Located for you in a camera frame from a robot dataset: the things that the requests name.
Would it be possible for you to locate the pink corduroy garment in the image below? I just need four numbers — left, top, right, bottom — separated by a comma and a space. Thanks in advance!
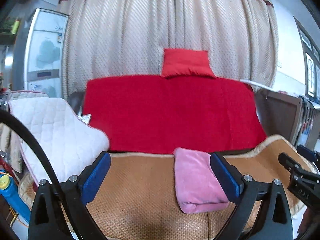
174, 148, 229, 214

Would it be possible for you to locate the blue plastic bottle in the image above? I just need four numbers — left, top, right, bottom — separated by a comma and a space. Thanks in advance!
0, 171, 31, 223

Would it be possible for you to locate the white quilted cushion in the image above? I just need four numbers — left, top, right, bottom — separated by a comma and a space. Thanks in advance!
9, 95, 110, 183

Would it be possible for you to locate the woven rattan bed mat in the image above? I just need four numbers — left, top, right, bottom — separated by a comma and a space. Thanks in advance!
86, 135, 317, 239

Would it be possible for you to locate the dark framed window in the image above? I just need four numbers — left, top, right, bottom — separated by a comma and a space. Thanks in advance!
294, 18, 319, 104

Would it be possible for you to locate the red blanket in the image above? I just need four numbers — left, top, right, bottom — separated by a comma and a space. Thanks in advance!
83, 75, 266, 154

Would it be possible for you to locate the red pillow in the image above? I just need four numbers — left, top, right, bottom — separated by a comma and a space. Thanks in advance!
161, 48, 216, 79

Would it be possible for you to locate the silver refrigerator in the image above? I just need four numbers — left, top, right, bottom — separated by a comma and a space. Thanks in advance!
23, 8, 68, 98

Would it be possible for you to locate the beige dotted curtain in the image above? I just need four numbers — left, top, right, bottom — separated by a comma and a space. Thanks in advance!
57, 0, 278, 98

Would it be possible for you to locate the black cable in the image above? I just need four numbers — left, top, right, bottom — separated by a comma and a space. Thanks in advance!
0, 108, 87, 240

